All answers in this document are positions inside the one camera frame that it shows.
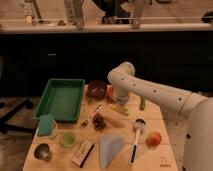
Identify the green plastic cup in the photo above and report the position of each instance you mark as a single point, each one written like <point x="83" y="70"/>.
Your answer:
<point x="67" y="139"/>

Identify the small metal spoon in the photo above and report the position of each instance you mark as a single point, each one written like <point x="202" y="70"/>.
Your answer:
<point x="86" y="121"/>

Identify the dark red bowl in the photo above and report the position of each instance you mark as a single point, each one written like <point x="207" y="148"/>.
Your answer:
<point x="97" y="89"/>

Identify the green plastic tray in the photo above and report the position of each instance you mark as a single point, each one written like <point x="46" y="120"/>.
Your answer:
<point x="61" y="98"/>

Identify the metal cup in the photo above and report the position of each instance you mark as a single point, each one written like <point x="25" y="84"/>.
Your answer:
<point x="43" y="152"/>

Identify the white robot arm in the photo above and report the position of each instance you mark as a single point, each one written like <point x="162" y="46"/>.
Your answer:
<point x="197" y="109"/>

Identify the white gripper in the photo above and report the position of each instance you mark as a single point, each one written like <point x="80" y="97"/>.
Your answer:
<point x="121" y="99"/>

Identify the green cucumber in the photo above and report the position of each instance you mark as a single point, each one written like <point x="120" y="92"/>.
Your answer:
<point x="142" y="103"/>

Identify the teal sponge block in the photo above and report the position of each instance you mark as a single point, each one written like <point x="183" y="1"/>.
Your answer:
<point x="45" y="126"/>

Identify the dark pine cone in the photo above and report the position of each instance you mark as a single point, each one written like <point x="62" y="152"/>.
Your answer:
<point x="98" y="122"/>

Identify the black chair base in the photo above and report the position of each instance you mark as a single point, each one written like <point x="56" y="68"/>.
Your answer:
<point x="4" y="127"/>

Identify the yellow banana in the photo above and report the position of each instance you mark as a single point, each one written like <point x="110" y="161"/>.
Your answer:
<point x="121" y="110"/>

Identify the orange fruit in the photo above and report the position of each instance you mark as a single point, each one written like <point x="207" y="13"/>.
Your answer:
<point x="154" y="139"/>

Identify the orange carrot piece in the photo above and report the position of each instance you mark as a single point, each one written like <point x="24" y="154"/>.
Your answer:
<point x="110" y="93"/>

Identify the light blue folded cloth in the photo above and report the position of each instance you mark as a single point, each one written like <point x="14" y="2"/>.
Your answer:
<point x="109" y="147"/>

